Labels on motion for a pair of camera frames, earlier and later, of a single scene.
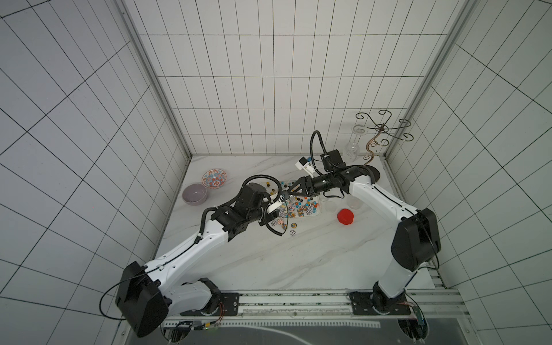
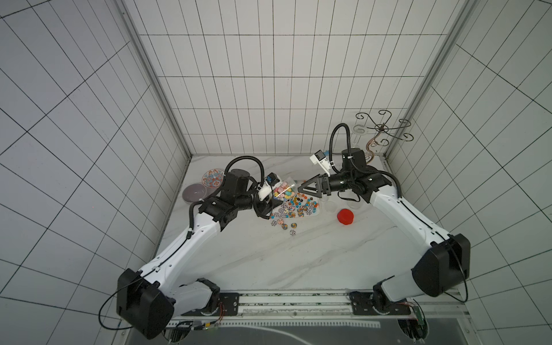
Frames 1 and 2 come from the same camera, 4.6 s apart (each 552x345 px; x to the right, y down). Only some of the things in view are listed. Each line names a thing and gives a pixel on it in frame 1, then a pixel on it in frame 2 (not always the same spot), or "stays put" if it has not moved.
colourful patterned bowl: x=214 y=178 stays put
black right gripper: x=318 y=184 stays put
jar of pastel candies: x=282 y=220 -> x=285 y=190
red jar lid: x=345 y=216 stays put
